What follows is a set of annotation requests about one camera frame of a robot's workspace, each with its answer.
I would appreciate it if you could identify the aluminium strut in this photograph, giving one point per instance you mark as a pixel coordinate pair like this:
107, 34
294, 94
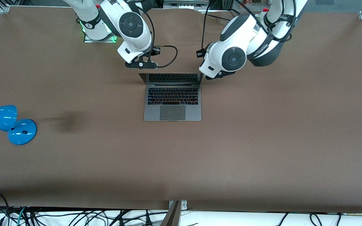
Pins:
171, 218

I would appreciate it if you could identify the grey laptop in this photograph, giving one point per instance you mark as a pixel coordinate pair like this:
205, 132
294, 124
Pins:
172, 100

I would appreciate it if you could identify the small metal table bracket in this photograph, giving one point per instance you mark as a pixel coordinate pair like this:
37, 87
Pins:
184, 205

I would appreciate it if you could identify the blue desk lamp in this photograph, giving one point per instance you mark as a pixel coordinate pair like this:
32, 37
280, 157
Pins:
20, 133

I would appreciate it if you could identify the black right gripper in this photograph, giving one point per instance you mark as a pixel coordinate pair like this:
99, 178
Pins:
153, 52

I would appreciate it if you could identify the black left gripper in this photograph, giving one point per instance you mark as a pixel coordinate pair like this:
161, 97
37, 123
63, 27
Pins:
219, 74

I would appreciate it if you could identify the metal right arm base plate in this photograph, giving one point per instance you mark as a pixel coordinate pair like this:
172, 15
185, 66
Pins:
101, 40

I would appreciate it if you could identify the grey background device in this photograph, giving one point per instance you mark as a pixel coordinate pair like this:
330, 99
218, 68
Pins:
184, 4

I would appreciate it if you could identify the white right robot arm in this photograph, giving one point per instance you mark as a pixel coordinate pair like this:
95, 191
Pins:
130, 25

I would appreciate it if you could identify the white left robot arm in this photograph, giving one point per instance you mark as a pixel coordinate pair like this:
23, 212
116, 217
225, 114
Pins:
234, 58

